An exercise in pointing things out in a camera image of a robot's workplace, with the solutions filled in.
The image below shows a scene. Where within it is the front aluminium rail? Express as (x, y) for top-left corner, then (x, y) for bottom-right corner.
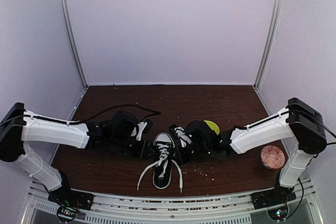
(22, 178), (322, 224)

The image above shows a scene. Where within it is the aluminium frame post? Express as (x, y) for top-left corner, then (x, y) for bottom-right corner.
(254, 0), (284, 90)
(60, 0), (88, 89)

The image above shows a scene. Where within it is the lime green bowl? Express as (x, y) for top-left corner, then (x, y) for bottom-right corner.
(204, 120), (220, 135)

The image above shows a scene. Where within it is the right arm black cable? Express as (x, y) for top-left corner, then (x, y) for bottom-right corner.
(286, 104), (336, 209)

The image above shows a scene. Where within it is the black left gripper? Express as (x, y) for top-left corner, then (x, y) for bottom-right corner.
(110, 134), (159, 161)

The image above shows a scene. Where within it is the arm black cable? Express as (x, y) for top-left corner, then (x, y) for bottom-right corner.
(286, 104), (336, 209)
(0, 104), (162, 130)

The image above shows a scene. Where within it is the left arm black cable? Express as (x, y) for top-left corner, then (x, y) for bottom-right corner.
(0, 104), (162, 130)

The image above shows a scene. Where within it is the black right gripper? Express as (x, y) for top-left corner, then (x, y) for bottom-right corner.
(168, 143), (211, 166)

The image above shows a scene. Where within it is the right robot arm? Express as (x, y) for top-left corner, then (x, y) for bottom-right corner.
(170, 98), (327, 204)

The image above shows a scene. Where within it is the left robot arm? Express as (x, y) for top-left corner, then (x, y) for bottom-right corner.
(1, 102), (153, 205)

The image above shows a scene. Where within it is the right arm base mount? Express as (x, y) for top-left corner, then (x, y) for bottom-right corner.
(251, 186), (297, 221)

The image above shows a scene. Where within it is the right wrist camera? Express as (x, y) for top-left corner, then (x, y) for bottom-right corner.
(169, 124), (193, 148)

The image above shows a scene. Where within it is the black white canvas sneaker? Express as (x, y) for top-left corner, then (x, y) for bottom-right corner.
(153, 133), (175, 189)

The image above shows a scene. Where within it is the right aluminium frame post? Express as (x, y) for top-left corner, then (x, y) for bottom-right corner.
(254, 0), (284, 90)

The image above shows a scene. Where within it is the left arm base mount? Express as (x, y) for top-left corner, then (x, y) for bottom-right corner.
(47, 190), (94, 223)

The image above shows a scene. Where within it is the left aluminium frame post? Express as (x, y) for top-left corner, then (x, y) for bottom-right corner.
(60, 0), (88, 89)

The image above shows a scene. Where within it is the white shoelace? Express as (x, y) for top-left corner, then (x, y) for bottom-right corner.
(136, 141), (183, 193)

